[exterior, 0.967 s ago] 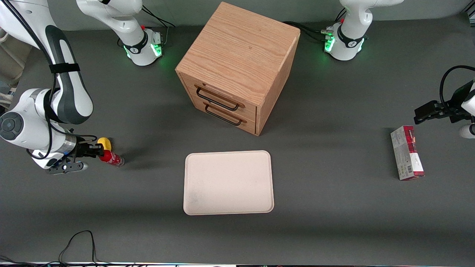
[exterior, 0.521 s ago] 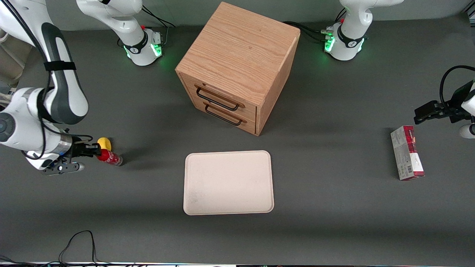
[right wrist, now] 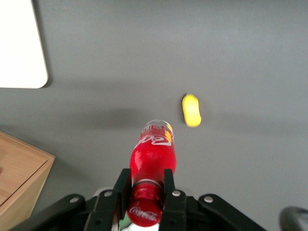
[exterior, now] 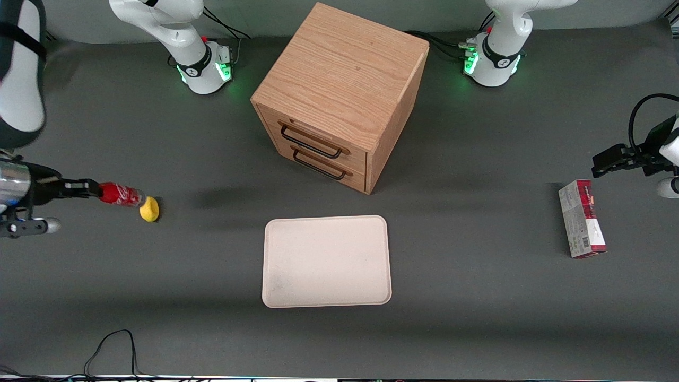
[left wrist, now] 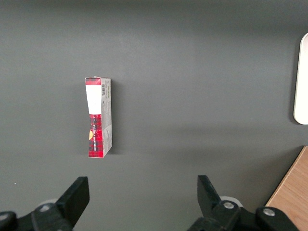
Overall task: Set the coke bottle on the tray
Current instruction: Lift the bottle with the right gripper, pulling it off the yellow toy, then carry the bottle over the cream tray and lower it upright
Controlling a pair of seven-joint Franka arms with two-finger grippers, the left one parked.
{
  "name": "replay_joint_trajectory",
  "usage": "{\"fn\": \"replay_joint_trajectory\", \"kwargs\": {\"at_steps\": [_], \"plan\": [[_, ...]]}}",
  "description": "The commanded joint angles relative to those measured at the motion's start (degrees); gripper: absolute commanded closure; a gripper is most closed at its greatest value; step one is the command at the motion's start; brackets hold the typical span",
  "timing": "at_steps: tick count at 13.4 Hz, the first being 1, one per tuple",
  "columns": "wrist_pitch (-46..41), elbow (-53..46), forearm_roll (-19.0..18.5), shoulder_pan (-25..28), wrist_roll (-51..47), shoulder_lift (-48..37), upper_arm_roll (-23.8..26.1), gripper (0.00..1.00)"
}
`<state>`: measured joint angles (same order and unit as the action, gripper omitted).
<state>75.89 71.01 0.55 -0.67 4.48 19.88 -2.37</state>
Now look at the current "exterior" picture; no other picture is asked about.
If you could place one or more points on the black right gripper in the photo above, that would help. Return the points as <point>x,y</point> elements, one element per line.
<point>43,185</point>

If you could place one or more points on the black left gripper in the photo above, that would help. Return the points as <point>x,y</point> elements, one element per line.
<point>650,152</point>

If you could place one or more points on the red coke bottle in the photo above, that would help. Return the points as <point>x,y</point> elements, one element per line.
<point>119,194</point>

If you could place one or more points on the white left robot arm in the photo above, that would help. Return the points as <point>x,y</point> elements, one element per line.
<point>501,48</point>

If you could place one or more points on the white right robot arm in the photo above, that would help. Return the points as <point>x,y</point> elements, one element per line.
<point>180,26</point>

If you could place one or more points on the cream rectangular tray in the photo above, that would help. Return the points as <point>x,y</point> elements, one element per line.
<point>326,261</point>

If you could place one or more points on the yellow toy lemon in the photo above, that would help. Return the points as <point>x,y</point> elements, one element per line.
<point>150,210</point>

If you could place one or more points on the grey and red carton box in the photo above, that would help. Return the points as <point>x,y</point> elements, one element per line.
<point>581,218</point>

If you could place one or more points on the wooden two-drawer cabinet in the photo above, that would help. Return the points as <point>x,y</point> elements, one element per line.
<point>342,85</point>

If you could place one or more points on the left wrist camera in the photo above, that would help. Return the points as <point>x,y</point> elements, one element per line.
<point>668,187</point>

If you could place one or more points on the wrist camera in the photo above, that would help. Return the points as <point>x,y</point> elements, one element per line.
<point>32,226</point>
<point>668,187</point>

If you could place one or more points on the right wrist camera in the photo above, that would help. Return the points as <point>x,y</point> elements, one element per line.
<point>32,226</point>

